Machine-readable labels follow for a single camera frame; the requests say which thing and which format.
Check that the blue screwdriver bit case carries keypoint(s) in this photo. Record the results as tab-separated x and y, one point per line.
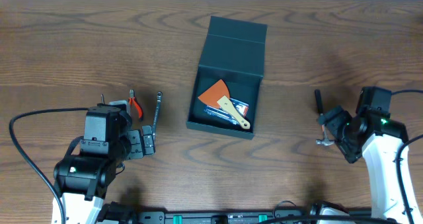
241	107

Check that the silver ring wrench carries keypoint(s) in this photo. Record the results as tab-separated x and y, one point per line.
156	114

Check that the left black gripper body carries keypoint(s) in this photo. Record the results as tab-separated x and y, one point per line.
140	143

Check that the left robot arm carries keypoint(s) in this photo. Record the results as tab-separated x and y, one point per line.
91	162

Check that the red black pliers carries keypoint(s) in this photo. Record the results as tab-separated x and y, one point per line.
133	102

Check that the small black-handled hammer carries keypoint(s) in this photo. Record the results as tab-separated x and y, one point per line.
325	141

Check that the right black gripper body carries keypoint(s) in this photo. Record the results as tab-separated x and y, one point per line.
349	139

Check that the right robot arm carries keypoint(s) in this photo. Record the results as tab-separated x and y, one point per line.
383	144

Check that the dark green open box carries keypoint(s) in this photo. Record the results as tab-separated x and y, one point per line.
234	52

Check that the yellow black screwdriver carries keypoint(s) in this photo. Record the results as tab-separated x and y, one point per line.
102	96

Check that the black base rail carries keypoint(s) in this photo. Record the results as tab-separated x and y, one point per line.
211	217

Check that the orange scraper wooden handle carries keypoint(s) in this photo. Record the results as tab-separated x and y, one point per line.
217	96

